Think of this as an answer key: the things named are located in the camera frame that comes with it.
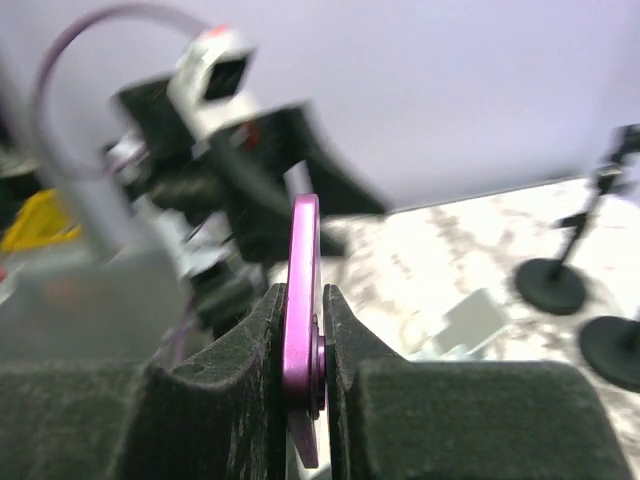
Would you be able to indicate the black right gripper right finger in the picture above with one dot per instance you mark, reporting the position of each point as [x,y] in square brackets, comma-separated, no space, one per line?
[390,418]

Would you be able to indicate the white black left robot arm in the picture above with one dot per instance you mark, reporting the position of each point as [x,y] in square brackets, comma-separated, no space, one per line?
[117,276]

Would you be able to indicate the yellow crate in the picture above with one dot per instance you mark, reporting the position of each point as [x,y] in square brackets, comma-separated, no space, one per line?
[39,223]

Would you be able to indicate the black adjustable phone stand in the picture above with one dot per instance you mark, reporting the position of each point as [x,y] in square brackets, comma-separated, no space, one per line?
[551,285]

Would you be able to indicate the silver folding phone stand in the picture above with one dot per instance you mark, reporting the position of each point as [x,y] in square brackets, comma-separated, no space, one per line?
[470,326]

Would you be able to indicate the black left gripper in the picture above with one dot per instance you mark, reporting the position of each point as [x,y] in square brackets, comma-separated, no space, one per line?
[239,173]

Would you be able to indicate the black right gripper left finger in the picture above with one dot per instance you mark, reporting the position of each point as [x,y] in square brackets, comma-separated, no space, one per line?
[218,415]

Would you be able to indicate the purple phone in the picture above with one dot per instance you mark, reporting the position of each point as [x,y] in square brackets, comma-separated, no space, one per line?
[303,348]

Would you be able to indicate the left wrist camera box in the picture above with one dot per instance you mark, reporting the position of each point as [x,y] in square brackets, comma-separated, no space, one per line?
[215,85]

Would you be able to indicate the black round-base phone stand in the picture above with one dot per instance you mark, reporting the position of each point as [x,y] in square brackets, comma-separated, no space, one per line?
[610,347]

